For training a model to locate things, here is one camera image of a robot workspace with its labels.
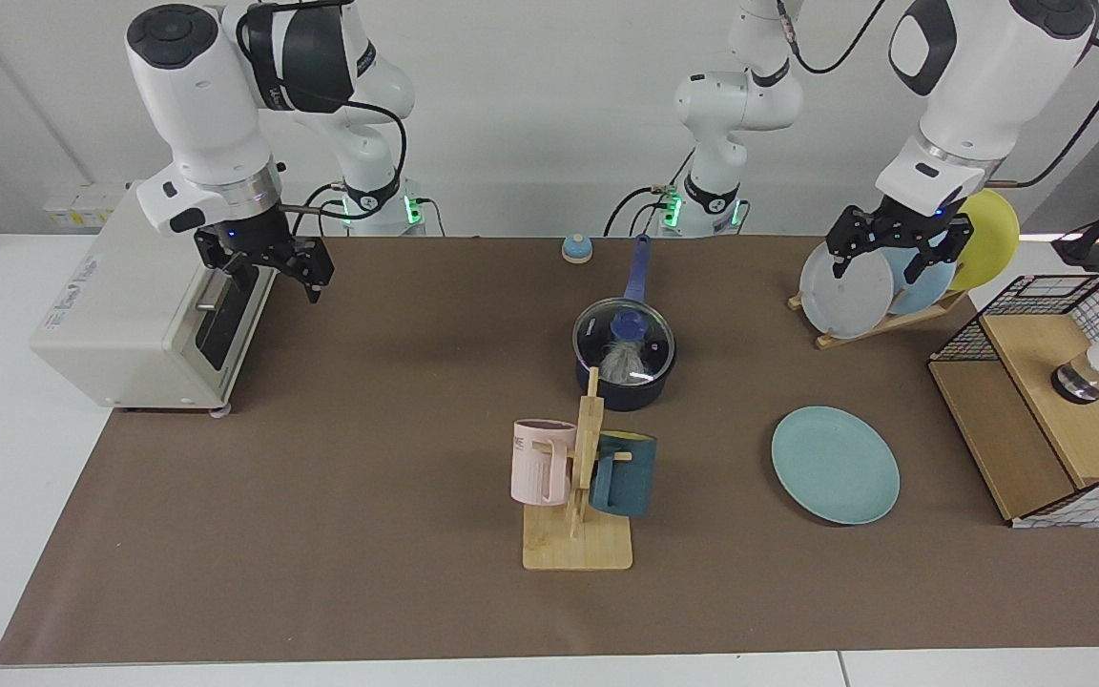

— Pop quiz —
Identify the green round plate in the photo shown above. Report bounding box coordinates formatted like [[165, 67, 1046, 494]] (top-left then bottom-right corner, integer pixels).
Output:
[[771, 406, 902, 526]]

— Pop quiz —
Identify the pink mug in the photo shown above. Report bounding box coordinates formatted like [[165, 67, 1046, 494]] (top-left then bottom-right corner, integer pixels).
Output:
[[510, 419, 577, 507]]

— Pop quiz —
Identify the wire basket with wooden floor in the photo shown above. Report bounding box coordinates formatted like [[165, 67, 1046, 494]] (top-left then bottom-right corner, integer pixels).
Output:
[[928, 274, 1099, 529]]

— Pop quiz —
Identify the black pot with blue handle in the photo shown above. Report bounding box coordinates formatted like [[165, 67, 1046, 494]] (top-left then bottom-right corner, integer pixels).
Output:
[[572, 234, 677, 413]]

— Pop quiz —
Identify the grey round plate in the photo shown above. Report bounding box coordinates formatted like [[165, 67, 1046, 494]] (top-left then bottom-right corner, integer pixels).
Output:
[[799, 239, 896, 340]]

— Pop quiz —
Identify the wooden plate rack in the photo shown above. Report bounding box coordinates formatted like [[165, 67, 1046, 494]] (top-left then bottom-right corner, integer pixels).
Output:
[[788, 289, 970, 350]]

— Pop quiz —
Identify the pale toaster oven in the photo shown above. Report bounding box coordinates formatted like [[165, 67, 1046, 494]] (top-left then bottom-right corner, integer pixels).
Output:
[[30, 179, 285, 419]]

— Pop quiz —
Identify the black base cable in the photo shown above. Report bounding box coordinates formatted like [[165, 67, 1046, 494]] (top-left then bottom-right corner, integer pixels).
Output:
[[604, 185, 675, 238], [291, 183, 346, 238]]

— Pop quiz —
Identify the light blue round plate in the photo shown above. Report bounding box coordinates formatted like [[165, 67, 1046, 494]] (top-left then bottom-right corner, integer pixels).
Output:
[[883, 243, 959, 318]]

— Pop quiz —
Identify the white wall socket box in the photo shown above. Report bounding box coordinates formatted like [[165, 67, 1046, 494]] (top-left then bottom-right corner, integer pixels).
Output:
[[42, 181, 131, 228]]

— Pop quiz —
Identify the white vermicelli bundle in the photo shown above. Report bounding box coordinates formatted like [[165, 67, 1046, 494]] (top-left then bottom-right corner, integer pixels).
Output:
[[597, 339, 652, 385]]

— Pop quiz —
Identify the brown table cloth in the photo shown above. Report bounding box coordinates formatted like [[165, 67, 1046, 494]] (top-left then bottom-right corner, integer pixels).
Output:
[[0, 236, 1099, 666]]

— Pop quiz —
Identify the dark teal mug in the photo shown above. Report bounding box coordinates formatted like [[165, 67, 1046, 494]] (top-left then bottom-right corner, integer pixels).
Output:
[[589, 431, 657, 519]]

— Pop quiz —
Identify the yellow round plate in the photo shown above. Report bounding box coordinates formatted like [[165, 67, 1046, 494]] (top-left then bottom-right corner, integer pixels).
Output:
[[946, 189, 1021, 292]]

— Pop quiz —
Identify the glass lid with blue knob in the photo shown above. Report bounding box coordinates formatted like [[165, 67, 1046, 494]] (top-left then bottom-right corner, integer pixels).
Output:
[[574, 299, 677, 381]]

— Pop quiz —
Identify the wooden cup stand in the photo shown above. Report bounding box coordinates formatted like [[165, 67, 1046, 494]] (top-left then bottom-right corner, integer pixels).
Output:
[[522, 367, 634, 572]]

